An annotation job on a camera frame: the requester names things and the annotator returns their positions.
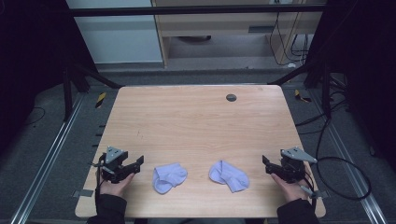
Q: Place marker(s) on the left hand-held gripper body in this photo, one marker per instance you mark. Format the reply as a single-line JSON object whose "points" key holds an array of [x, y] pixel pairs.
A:
{"points": [[115, 161]]}

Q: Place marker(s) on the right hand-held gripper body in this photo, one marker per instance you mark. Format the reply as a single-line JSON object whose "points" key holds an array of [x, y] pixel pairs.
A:
{"points": [[294, 165]]}

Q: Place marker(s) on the light blue sock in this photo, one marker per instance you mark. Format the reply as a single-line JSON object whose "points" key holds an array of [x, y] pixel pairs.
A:
{"points": [[168, 177], [229, 175]]}

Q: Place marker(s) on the person's left hand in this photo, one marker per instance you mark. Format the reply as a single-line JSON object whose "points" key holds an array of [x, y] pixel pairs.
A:
{"points": [[115, 186]]}

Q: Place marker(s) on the person's right hand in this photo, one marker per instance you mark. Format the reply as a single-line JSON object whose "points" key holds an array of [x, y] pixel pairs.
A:
{"points": [[291, 189]]}

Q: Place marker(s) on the grey tape strip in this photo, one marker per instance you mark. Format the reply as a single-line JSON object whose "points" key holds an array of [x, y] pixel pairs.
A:
{"points": [[82, 193], [320, 194]]}

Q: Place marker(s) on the black metal stand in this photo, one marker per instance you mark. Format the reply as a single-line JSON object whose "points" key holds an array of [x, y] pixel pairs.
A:
{"points": [[67, 93], [326, 93]]}

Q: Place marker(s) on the white cabinet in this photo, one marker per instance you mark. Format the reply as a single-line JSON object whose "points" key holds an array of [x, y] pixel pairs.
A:
{"points": [[118, 40]]}

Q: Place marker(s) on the dark curtain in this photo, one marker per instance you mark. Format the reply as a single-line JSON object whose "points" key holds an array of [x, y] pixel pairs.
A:
{"points": [[364, 62], [31, 62]]}

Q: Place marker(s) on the beige wooden desk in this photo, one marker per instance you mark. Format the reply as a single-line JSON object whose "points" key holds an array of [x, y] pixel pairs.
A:
{"points": [[218, 23]]}

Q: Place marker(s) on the aluminium floor rail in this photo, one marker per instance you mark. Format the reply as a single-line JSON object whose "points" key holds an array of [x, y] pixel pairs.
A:
{"points": [[348, 155], [53, 149]]}

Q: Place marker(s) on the black horizontal frame bar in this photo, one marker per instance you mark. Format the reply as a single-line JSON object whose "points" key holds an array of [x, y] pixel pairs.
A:
{"points": [[186, 10]]}

